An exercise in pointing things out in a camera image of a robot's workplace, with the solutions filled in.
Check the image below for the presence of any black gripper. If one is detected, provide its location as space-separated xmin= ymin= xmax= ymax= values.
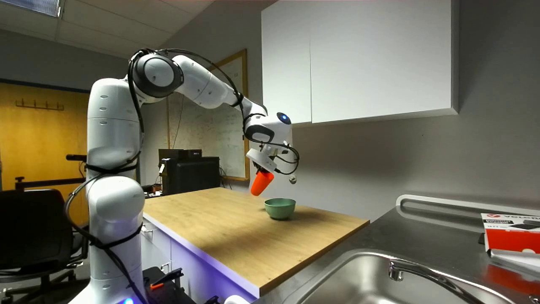
xmin=247 ymin=146 xmax=277 ymax=172

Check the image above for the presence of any orange plastic cup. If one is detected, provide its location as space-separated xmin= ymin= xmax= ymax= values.
xmin=250 ymin=170 xmax=274 ymax=195

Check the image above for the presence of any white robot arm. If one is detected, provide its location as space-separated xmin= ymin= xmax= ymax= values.
xmin=69 ymin=48 xmax=301 ymax=304

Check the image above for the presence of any green bowl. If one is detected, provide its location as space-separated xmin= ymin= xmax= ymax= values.
xmin=265 ymin=197 xmax=296 ymax=219

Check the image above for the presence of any black box appliance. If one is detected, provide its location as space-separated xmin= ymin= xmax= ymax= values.
xmin=159 ymin=148 xmax=221 ymax=194

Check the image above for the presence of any white counter base cabinet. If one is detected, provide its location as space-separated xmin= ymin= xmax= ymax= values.
xmin=140 ymin=216 xmax=260 ymax=304

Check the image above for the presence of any stainless steel sink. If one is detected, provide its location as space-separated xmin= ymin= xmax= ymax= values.
xmin=284 ymin=249 xmax=515 ymax=304

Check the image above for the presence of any chrome faucet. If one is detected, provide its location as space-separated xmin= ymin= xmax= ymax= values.
xmin=388 ymin=259 xmax=483 ymax=304

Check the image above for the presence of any yellow wooden door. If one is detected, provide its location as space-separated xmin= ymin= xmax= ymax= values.
xmin=0 ymin=82 xmax=88 ymax=188

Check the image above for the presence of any black office chair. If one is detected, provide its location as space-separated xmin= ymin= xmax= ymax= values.
xmin=0 ymin=188 xmax=85 ymax=304

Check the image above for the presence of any red and white box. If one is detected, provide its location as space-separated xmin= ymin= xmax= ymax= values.
xmin=481 ymin=212 xmax=540 ymax=271

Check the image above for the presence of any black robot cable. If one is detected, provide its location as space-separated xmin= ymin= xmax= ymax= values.
xmin=269 ymin=141 xmax=302 ymax=177

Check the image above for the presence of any whiteboard with wooden frame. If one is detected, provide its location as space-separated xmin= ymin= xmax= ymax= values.
xmin=166 ymin=48 xmax=252 ymax=185

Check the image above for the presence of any white wall cabinet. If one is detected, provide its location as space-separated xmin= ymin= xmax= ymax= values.
xmin=262 ymin=0 xmax=458 ymax=123

